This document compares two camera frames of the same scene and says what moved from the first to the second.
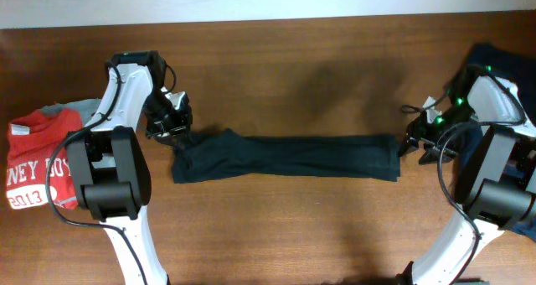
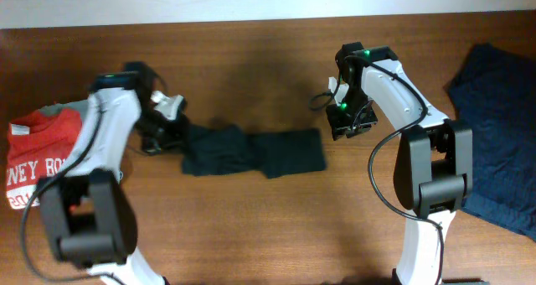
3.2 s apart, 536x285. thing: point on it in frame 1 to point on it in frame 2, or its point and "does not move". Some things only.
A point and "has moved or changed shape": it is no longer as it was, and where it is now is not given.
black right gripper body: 457,114 to 355,113
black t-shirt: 227,154 has moved or changed shape
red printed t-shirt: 32,140 does not move
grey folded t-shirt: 86,108 does not move
